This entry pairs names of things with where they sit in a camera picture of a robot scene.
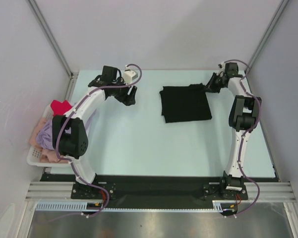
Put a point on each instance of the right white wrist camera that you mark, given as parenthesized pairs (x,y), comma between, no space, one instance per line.
(221,65)

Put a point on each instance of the aluminium front rail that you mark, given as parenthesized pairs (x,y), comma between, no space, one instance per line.
(66,191)

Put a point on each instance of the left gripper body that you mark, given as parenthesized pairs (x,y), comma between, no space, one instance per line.
(120,93)

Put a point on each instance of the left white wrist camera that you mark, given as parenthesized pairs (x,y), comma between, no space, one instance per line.
(129,75)

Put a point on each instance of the black t shirt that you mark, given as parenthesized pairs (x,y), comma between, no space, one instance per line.
(185,103)

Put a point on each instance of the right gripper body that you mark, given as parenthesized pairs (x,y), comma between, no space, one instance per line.
(216,84)

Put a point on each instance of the pink t shirt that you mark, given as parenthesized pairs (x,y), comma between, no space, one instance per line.
(46,154)

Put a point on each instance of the right aluminium corner post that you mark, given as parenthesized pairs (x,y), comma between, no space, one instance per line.
(267,33)

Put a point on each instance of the lilac t shirt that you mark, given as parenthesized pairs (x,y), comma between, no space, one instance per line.
(44,136)

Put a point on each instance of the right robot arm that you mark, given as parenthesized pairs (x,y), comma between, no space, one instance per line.
(244,118)

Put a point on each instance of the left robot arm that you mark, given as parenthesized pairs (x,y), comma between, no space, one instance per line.
(69,132)

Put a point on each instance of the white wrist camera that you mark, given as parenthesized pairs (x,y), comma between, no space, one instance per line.
(221,65)
(129,75)

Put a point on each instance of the white slotted cable duct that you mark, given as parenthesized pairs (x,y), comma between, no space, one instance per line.
(90,207)

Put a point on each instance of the left aluminium corner post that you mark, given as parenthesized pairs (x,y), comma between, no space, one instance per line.
(38,14)

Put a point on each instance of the red t shirt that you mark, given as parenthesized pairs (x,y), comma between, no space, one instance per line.
(60,108)

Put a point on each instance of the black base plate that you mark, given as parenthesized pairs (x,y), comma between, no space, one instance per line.
(151,192)

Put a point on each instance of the white laundry basket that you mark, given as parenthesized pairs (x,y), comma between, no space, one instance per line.
(34,155)

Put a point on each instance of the aluminium corner post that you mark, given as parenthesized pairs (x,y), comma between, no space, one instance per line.
(38,14)
(267,33)

